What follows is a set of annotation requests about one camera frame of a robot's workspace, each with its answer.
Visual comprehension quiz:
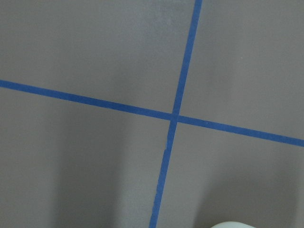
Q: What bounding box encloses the white ribbed HOME mug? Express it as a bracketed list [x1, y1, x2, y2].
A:
[211, 221, 255, 228]

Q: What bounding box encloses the brown paper table mat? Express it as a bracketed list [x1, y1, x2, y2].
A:
[0, 0, 304, 228]

